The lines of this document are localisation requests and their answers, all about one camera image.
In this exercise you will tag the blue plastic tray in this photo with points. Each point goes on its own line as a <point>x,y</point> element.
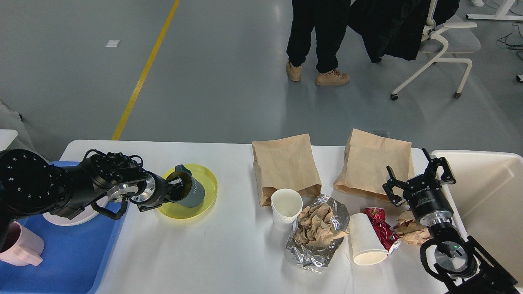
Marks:
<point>74,257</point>

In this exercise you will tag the red snack wrapper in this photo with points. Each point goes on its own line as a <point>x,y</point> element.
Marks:
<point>385,233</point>

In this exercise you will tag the small crumpled brown paper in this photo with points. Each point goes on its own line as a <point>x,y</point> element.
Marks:
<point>410,231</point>

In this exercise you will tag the yellow plastic plate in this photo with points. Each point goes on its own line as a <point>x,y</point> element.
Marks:
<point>209,182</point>

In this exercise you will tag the lying white paper cup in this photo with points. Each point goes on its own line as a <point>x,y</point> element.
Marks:
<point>366,247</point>

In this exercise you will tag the white side table left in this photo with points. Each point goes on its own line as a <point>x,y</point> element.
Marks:
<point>7,136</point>

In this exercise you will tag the right brown paper bag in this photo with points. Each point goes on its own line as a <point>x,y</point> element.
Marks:
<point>365,161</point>

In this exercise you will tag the crumpled brown paper in foil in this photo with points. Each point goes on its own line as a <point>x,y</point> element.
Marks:
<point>315,227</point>

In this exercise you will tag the upright white paper cup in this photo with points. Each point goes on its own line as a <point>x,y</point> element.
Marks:
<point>286,206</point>

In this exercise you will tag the brown paper bag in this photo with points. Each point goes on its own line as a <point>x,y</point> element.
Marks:
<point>285,164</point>
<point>365,161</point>

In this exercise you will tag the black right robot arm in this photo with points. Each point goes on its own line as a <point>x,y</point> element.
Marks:
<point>462,264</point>

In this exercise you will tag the person in white trousers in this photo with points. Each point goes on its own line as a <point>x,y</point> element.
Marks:
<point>11,119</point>

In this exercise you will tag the white office chair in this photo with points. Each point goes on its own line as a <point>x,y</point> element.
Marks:
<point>443,42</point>

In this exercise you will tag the black jacket on chair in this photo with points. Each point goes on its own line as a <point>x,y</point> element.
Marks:
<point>389,27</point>

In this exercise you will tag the dark green mug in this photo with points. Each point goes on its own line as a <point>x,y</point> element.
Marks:
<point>191,194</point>

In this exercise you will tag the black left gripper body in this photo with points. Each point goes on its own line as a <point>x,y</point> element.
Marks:
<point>154,193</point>

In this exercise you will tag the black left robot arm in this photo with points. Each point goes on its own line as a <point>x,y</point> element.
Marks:
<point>107,182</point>

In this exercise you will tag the pink mug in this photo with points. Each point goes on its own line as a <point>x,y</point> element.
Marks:
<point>22,247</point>

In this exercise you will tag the person in black trousers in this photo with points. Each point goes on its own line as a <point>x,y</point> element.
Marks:
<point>328,19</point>

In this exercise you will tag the pink plate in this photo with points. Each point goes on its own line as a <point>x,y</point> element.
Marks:
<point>85,216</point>

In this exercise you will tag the white desk leg background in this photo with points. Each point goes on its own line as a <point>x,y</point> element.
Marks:
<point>501,14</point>

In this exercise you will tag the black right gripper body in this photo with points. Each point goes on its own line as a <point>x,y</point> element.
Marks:
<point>426,200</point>

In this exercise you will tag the left brown paper bag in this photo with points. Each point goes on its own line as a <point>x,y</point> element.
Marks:
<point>285,164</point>

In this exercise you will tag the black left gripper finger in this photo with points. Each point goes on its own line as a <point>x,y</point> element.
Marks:
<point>176,182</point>

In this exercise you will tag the white plastic bin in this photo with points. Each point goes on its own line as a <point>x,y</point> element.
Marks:
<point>488,199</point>

